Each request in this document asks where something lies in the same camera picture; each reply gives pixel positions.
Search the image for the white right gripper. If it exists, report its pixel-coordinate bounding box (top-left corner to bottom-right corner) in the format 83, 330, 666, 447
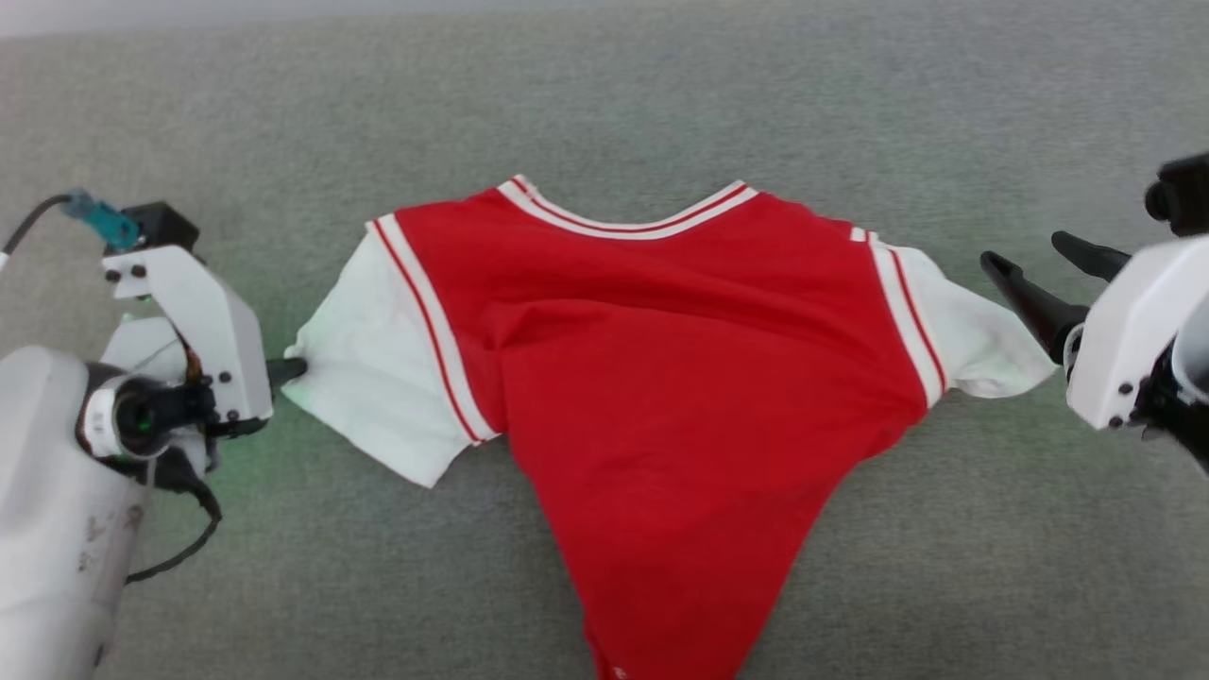
980, 230, 1209, 432

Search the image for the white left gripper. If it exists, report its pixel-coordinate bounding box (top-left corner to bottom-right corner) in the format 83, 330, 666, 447
80, 246, 309, 470

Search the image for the red and white shirt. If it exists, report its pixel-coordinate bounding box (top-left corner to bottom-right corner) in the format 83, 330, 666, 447
281, 175, 1057, 680

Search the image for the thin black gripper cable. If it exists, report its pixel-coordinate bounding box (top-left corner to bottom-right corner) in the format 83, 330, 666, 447
126, 453, 224, 585

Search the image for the black cable with teal plug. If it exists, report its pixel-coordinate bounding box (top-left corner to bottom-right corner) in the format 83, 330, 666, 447
0, 189, 141, 275

